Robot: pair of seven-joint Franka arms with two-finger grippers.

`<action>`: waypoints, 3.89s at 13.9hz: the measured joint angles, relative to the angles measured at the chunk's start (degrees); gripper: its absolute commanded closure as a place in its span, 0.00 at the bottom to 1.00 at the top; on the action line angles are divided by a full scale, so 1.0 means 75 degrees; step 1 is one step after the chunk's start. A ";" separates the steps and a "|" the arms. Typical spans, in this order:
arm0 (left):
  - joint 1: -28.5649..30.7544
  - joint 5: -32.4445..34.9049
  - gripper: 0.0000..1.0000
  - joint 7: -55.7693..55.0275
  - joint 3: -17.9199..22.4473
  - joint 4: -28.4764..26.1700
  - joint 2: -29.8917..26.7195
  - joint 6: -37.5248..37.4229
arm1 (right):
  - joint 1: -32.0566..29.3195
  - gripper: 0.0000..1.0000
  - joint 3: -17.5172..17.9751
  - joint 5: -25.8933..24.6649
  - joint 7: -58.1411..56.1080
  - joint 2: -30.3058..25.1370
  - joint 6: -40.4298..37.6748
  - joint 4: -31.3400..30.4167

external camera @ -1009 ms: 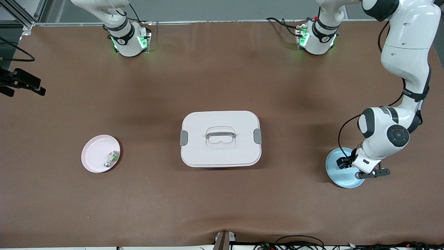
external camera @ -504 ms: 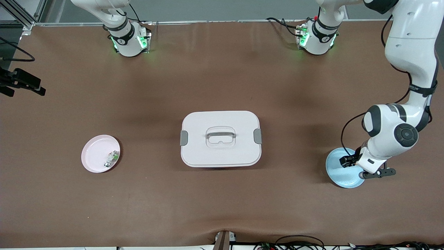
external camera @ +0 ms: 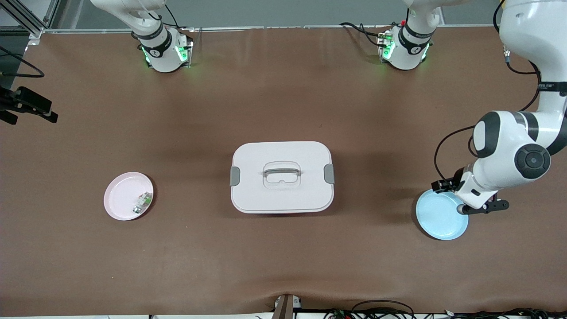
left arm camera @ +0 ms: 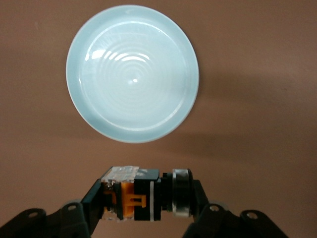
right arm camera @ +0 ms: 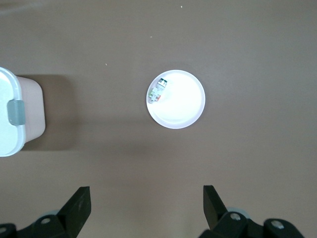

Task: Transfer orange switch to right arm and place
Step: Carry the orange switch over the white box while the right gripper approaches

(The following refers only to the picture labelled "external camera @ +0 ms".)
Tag light blue round plate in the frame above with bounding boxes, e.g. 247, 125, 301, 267
415, 190, 469, 241

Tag pink round plate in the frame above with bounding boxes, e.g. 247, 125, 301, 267
103, 171, 155, 222

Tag small green white component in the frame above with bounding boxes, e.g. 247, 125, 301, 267
133, 191, 153, 215

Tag white lidded storage box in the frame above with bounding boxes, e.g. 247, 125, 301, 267
229, 141, 335, 214

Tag brown table mat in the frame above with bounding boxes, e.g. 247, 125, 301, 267
0, 26, 567, 317

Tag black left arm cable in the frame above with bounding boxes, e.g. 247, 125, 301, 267
433, 0, 542, 182

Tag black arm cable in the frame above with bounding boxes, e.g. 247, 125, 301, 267
0, 47, 45, 79
433, 0, 542, 182

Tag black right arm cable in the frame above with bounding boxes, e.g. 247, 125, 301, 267
0, 47, 45, 79

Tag aluminium frame post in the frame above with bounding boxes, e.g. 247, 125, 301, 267
0, 0, 60, 38

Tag black looped cable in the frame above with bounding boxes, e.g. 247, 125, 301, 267
351, 300, 416, 319

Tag black cable bundle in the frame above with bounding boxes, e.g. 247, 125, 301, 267
323, 308, 567, 319

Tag black right base cable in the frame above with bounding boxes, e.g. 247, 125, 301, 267
164, 4, 195, 31

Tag black left base cables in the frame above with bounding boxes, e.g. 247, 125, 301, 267
340, 21, 392, 47

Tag brown grey edge bracket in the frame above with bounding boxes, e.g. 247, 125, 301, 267
272, 294, 303, 319

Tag silver table edge rail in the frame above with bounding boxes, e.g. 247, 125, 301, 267
42, 24, 501, 35

